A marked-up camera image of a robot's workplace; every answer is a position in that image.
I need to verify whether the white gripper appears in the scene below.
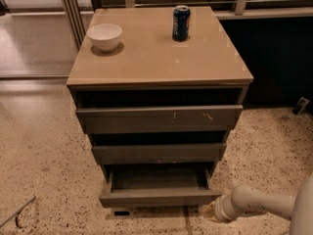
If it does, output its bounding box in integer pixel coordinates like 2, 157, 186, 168
202, 195, 236, 223

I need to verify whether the grey drawer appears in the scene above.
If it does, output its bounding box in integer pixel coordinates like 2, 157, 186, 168
100, 163, 221, 208
76, 105, 243, 134
92, 143, 226, 165

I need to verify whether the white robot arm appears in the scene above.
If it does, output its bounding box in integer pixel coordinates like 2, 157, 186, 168
201, 174, 313, 235

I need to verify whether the grey drawer cabinet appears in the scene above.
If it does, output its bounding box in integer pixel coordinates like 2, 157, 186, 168
67, 6, 254, 211

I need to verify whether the black floor slot cover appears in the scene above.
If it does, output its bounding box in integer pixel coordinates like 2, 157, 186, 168
114, 211, 130, 216

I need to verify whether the metal rod on floor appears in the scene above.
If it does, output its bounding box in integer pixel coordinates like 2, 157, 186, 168
0, 196, 36, 228

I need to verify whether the blue Pepsi can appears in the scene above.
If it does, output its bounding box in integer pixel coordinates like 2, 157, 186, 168
172, 5, 191, 41

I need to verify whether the white ceramic bowl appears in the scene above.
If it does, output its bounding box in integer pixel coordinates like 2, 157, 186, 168
87, 23, 122, 52

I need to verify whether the small grey wall bracket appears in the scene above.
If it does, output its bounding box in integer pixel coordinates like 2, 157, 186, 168
292, 97, 310, 116

